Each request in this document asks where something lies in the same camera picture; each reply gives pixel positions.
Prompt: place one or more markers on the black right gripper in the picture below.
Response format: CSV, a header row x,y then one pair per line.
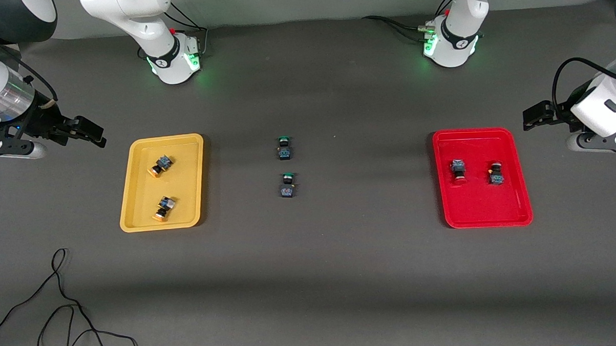
x,y
44,123

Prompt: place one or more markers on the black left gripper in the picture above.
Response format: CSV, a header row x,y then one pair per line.
x,y
560,114

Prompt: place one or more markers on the red push button switch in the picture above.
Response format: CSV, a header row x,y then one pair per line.
x,y
459,169
496,175

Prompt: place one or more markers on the yellow push button switch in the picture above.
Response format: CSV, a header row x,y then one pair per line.
x,y
164,207
161,165

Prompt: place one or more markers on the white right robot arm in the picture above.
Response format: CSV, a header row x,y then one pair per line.
x,y
144,20

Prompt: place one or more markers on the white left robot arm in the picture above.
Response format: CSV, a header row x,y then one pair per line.
x,y
461,14

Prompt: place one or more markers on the red plastic tray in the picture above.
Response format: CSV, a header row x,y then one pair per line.
x,y
478,203

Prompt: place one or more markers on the yellow plastic tray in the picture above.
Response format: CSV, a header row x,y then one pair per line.
x,y
180,187

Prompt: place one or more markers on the dark grey table mat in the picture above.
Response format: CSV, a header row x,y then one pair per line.
x,y
342,274

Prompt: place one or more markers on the green push button switch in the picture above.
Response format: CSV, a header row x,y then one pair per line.
x,y
284,151
287,188

